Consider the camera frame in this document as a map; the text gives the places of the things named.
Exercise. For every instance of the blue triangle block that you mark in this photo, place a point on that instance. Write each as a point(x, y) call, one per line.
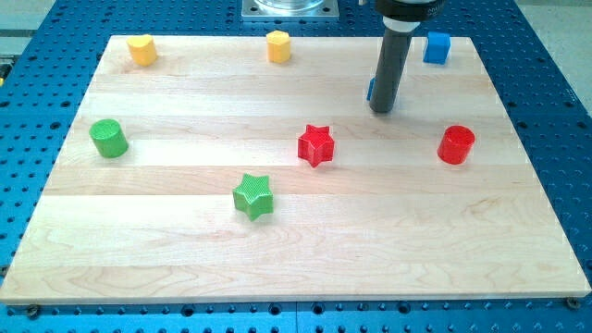
point(370, 89)

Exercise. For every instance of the black robot arm flange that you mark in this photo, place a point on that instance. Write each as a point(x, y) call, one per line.
point(408, 10)

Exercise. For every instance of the yellow hexagon block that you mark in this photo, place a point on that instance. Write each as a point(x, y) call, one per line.
point(278, 46)

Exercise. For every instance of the red star block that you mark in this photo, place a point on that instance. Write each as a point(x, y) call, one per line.
point(316, 145)

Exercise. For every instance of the green star block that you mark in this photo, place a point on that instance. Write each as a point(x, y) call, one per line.
point(253, 196)

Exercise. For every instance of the wooden board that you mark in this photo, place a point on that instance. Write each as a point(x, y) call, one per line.
point(385, 220)

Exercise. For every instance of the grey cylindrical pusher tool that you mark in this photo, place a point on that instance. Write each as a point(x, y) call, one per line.
point(391, 62)

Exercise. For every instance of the red cylinder block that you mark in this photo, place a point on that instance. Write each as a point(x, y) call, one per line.
point(456, 144)

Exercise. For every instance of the blue cube block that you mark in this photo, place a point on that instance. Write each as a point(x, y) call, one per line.
point(437, 47)

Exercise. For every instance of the green cylinder block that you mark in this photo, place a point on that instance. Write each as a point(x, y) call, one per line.
point(108, 138)

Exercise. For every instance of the yellow heart block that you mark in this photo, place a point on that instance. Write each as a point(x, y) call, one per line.
point(142, 49)

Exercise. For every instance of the blue perforated table plate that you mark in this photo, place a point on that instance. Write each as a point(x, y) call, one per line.
point(47, 83)

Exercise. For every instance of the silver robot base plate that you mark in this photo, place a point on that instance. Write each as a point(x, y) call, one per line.
point(266, 10)

